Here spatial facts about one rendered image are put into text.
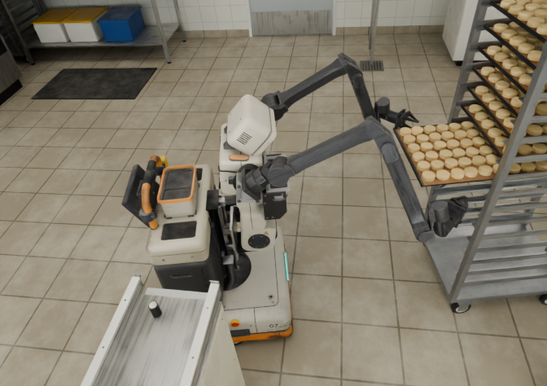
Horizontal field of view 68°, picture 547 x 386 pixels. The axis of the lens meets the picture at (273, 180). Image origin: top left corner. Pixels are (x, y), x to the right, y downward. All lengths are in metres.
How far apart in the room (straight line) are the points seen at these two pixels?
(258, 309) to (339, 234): 0.90
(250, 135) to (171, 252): 0.59
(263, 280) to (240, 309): 0.19
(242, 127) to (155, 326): 0.75
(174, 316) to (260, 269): 0.84
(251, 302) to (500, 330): 1.31
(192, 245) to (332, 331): 1.00
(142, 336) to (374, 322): 1.33
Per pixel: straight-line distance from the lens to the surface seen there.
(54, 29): 5.79
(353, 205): 2.93
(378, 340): 2.35
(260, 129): 1.51
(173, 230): 1.78
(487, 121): 1.95
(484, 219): 1.92
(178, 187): 1.81
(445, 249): 2.58
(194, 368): 1.32
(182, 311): 1.50
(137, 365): 1.45
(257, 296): 2.14
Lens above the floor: 2.08
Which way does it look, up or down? 42 degrees down
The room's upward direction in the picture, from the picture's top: 6 degrees counter-clockwise
